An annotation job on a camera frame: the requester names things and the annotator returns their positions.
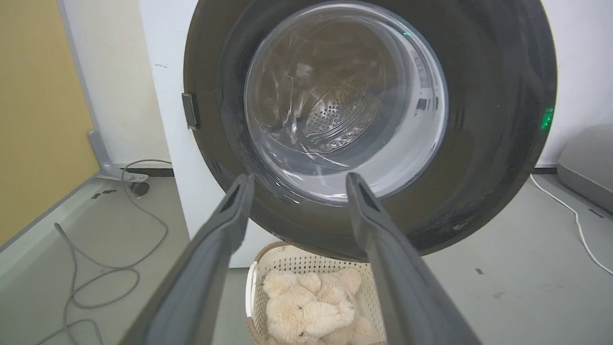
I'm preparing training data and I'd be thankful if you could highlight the grey flat base unit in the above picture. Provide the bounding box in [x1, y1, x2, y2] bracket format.
[557, 124, 613, 215]

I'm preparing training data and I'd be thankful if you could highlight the round dark washing machine door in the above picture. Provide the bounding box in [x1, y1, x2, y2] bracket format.
[182, 0, 558, 262]

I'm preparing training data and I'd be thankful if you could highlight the yellow partition panel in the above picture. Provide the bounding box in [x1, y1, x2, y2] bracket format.
[0, 0, 100, 247]

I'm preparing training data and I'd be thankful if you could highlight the white floor cable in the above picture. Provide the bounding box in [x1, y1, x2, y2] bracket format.
[529, 173, 613, 276]

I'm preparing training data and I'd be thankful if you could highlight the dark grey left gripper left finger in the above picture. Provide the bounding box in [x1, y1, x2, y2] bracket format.
[119, 173, 255, 345]

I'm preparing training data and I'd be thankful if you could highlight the white perforated laundry basket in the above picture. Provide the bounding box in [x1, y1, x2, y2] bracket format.
[246, 241, 387, 345]

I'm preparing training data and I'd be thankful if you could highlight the white washing machine body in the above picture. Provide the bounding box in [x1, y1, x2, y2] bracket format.
[139, 0, 281, 268]

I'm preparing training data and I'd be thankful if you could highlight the grey floor cable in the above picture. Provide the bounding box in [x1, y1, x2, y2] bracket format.
[33, 160, 173, 345]

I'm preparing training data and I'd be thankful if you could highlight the cream plush teddy bear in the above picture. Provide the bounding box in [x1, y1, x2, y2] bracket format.
[263, 267, 383, 345]

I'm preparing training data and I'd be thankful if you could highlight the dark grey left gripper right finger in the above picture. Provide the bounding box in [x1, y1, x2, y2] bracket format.
[346, 172, 481, 345]

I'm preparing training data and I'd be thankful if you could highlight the grey partition stand foot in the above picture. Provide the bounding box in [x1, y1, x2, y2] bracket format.
[58, 0, 149, 183]

